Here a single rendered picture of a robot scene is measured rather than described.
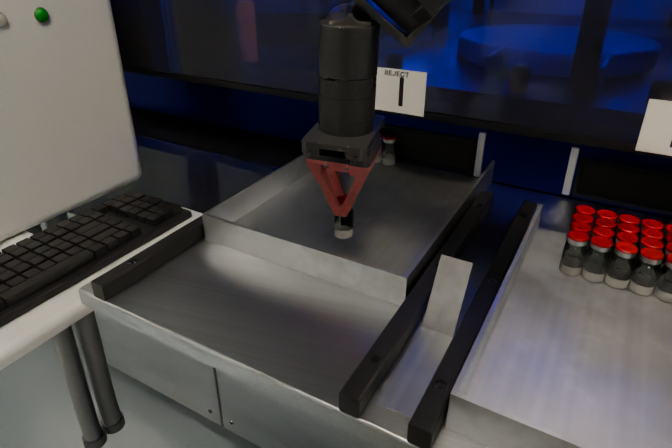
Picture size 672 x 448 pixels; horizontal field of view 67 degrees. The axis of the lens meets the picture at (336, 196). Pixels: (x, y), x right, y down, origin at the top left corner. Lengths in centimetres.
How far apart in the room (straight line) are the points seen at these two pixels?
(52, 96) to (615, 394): 81
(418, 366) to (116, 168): 69
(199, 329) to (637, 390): 37
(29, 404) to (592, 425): 161
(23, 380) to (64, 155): 111
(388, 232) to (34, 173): 55
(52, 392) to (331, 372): 145
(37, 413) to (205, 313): 130
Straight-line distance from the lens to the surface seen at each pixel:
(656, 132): 67
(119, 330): 154
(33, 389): 187
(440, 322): 49
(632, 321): 57
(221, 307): 52
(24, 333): 69
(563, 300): 56
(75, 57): 91
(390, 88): 72
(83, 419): 131
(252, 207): 69
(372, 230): 63
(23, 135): 88
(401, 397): 43
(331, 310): 51
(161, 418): 164
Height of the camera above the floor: 120
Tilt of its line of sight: 26 degrees down
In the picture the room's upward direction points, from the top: straight up
